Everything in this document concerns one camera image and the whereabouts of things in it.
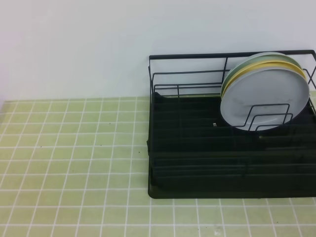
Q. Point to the grey round plate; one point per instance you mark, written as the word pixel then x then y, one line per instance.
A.
pixel 264 99

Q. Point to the yellow round plate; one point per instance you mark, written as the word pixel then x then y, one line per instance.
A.
pixel 233 75

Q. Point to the light green round plate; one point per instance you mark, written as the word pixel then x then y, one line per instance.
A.
pixel 257 58

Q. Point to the black wire dish rack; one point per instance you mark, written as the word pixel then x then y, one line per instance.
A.
pixel 194 153

